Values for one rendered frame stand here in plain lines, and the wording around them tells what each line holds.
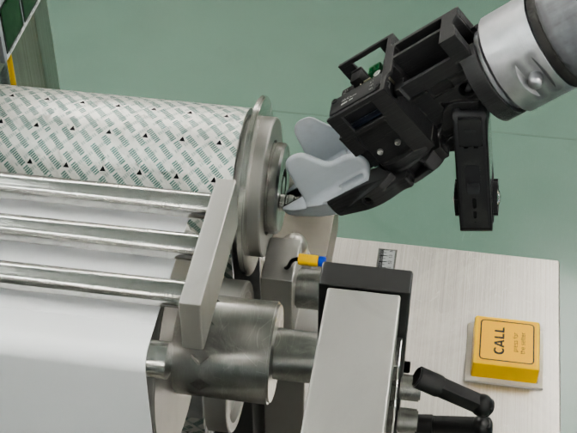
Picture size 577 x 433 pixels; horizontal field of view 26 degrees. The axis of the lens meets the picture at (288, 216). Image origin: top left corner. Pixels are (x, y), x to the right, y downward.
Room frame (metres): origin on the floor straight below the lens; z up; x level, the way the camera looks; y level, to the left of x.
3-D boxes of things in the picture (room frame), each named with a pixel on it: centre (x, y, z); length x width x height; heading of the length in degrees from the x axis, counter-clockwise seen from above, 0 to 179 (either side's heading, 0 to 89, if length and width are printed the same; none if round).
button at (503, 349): (0.89, -0.23, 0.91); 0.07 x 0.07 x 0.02; 81
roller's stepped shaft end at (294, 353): (0.51, -0.02, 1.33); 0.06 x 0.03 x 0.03; 81
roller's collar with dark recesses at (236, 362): (0.52, 0.04, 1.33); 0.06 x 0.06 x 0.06; 81
